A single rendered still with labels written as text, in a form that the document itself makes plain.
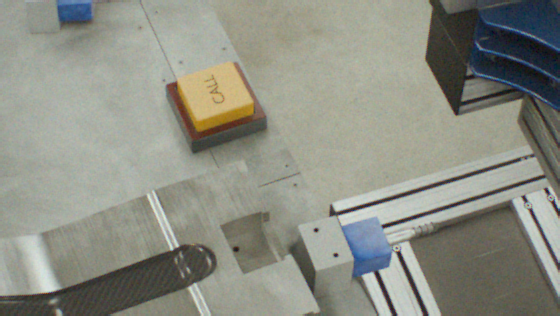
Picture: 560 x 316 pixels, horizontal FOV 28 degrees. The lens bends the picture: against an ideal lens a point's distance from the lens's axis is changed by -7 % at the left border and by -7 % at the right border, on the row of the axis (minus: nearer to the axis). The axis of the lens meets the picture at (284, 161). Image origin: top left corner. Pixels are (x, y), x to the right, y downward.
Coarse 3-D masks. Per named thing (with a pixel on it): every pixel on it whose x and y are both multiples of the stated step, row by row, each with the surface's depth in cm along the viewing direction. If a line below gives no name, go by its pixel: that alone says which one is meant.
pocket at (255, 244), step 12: (252, 216) 103; (264, 216) 103; (228, 228) 103; (240, 228) 104; (252, 228) 104; (264, 228) 104; (228, 240) 104; (240, 240) 104; (252, 240) 104; (264, 240) 104; (276, 240) 103; (240, 252) 103; (252, 252) 103; (264, 252) 104; (276, 252) 103; (240, 264) 103; (252, 264) 103; (264, 264) 103
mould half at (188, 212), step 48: (192, 192) 104; (240, 192) 104; (0, 240) 99; (48, 240) 101; (96, 240) 101; (144, 240) 101; (192, 240) 101; (0, 288) 96; (48, 288) 98; (192, 288) 98; (240, 288) 98; (288, 288) 98
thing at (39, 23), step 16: (32, 0) 122; (48, 0) 123; (64, 0) 124; (80, 0) 124; (96, 0) 126; (112, 0) 126; (128, 0) 126; (32, 16) 124; (48, 16) 125; (64, 16) 125; (80, 16) 126; (32, 32) 127; (48, 32) 127
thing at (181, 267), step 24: (144, 264) 100; (168, 264) 100; (192, 264) 100; (72, 288) 98; (96, 288) 99; (120, 288) 99; (144, 288) 99; (168, 288) 99; (0, 312) 94; (24, 312) 96; (48, 312) 97; (72, 312) 98; (96, 312) 98
